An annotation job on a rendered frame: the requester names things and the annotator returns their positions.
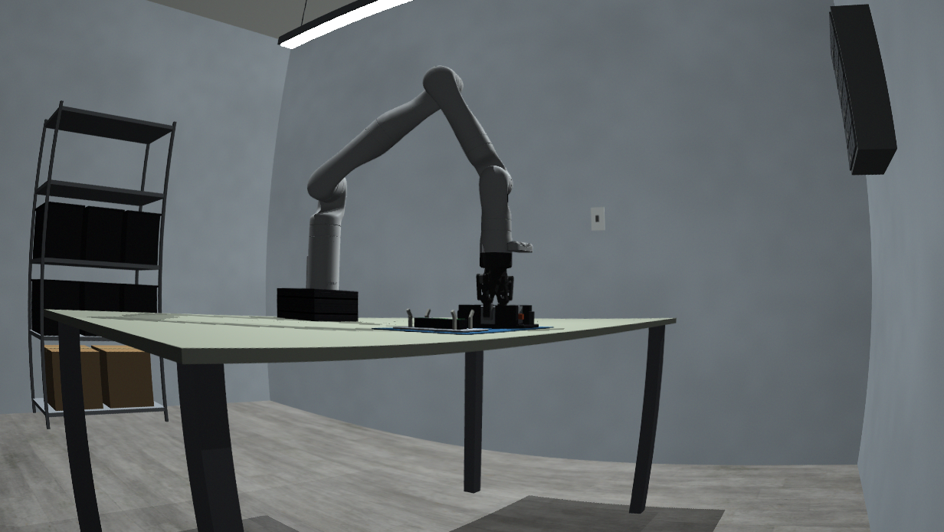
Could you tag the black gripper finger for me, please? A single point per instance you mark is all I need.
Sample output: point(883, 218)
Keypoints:
point(502, 296)
point(483, 284)

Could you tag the blue flat plate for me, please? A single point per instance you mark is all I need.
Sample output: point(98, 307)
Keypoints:
point(468, 317)

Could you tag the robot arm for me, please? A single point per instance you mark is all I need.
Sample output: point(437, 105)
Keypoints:
point(328, 183)

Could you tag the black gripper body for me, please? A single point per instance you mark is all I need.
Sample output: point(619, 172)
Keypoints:
point(496, 264)

